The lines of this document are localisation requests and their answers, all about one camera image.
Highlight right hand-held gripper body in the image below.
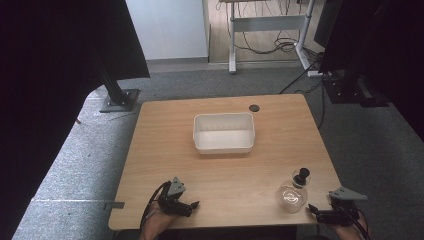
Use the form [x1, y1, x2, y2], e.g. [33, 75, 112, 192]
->
[315, 186, 369, 228]

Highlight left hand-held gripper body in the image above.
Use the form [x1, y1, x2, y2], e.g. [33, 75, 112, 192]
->
[157, 176, 191, 218]

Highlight person's right hand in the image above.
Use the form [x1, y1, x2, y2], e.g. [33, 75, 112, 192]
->
[327, 218, 372, 240]

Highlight person's left hand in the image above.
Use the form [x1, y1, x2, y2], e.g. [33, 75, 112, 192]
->
[139, 201, 179, 240]

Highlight round glass bottle black stopper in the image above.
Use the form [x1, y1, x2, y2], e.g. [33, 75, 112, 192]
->
[277, 167, 312, 215]

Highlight white plastic bin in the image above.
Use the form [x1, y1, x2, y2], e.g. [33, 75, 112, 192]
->
[192, 112, 257, 156]

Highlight black stand base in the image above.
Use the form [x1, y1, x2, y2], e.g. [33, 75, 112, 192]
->
[322, 70, 390, 108]

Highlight black metal stand with base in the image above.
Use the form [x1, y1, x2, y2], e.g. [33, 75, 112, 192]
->
[92, 56, 141, 114]

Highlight black curtain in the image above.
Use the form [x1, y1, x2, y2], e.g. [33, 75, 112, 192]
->
[313, 0, 424, 143]
[0, 0, 151, 240]

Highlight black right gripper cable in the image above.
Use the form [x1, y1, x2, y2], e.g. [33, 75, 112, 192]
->
[334, 203, 372, 240]

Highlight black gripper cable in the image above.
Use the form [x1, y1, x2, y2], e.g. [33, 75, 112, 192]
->
[334, 203, 372, 240]
[139, 180, 172, 232]

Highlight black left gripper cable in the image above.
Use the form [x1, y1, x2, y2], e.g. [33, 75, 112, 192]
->
[139, 180, 172, 232]

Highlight grey metal table bracket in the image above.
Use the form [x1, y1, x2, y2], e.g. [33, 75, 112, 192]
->
[102, 201, 126, 212]

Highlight black floor cables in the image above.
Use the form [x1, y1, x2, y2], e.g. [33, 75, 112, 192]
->
[215, 0, 326, 130]

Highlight white desk frame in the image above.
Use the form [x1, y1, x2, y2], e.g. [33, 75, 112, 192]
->
[218, 0, 318, 74]

